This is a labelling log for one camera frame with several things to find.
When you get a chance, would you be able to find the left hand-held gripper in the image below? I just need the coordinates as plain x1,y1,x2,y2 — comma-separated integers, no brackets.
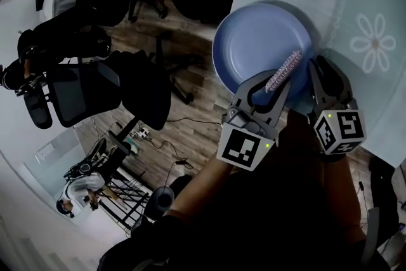
216,70,292,173

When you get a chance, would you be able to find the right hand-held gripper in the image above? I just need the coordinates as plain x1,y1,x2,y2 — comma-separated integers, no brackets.
308,55,367,155

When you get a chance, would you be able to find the pink scrubber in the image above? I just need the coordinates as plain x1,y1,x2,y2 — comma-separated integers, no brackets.
265,50,304,93

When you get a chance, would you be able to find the blue plate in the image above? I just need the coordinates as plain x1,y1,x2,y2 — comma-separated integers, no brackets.
211,3,315,105

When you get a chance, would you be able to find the person's right forearm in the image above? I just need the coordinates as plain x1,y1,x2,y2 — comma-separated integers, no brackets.
318,152,369,245

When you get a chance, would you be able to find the person's left forearm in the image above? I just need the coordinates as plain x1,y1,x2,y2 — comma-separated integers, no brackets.
164,155,244,223

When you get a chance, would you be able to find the black jacket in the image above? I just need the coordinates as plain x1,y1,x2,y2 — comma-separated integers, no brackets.
369,155,401,250

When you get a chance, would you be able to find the white power strip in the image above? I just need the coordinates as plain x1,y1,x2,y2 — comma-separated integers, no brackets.
128,125,150,141

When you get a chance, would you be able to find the person's dark clothing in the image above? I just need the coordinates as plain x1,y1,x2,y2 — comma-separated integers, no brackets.
97,164,391,271

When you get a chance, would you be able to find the black metal rack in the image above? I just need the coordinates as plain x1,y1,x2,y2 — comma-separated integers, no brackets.
95,164,152,230

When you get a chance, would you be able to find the black mesh office chair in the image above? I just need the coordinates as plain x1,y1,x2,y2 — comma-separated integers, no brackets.
23,50,195,139

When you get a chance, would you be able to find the black cable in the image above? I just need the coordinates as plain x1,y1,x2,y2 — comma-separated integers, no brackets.
148,117,223,191

